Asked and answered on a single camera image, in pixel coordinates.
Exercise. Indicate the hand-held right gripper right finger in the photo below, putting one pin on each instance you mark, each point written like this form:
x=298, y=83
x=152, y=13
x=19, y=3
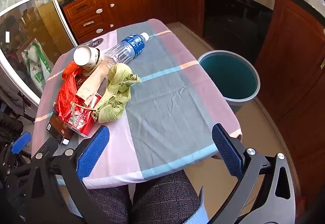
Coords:
x=226, y=147

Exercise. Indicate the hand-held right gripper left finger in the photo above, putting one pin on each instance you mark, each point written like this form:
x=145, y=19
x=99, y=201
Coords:
x=94, y=150

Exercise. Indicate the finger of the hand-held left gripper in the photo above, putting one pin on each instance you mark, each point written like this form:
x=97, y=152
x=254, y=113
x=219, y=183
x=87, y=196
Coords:
x=21, y=141
x=49, y=146

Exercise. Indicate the brown cardboard box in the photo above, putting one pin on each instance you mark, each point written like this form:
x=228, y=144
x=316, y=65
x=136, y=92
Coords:
x=57, y=130

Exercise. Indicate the red printed carton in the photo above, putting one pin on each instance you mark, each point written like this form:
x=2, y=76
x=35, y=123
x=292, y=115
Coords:
x=81, y=125

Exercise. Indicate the green ribbon wrapper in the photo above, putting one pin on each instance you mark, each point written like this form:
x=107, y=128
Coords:
x=114, y=104

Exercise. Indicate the red plastic snack wrapper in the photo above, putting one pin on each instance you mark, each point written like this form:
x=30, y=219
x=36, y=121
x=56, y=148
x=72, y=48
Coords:
x=68, y=89

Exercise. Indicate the brown paper sleeve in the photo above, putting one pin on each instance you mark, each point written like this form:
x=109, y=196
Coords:
x=94, y=79

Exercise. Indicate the teal plastic bin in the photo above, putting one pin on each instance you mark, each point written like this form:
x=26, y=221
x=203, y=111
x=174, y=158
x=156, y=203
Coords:
x=228, y=76

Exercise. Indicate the cream paper cup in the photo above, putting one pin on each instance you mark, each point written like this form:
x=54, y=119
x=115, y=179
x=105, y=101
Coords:
x=83, y=57

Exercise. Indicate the clear plastic water bottle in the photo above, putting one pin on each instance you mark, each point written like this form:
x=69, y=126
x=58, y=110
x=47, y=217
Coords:
x=132, y=45

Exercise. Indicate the person's left leg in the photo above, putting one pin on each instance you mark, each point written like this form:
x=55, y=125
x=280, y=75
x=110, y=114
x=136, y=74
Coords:
x=109, y=206

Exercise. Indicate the person's leg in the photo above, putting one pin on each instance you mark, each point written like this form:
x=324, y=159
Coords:
x=162, y=196
x=109, y=206

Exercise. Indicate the pink grey plaid tablecloth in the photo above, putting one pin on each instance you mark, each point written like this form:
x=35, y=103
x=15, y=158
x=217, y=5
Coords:
x=165, y=112

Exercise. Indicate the light blue garment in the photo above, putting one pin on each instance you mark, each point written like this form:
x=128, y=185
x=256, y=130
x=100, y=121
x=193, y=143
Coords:
x=200, y=213

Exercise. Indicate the green and white bag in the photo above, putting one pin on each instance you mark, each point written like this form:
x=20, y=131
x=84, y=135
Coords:
x=36, y=66

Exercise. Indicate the person's right leg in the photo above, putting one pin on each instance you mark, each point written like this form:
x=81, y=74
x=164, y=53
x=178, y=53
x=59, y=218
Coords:
x=162, y=196

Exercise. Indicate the black built-in oven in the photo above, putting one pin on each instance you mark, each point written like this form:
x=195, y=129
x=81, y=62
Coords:
x=233, y=23

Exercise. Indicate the glass sliding door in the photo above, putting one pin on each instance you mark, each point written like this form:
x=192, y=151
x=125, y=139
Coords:
x=30, y=10

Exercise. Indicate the wooden drawer unit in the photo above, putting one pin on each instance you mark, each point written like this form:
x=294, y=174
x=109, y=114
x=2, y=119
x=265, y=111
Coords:
x=81, y=15

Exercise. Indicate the wooden corner base cabinet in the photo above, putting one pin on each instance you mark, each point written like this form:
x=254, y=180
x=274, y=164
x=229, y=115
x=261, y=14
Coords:
x=152, y=0

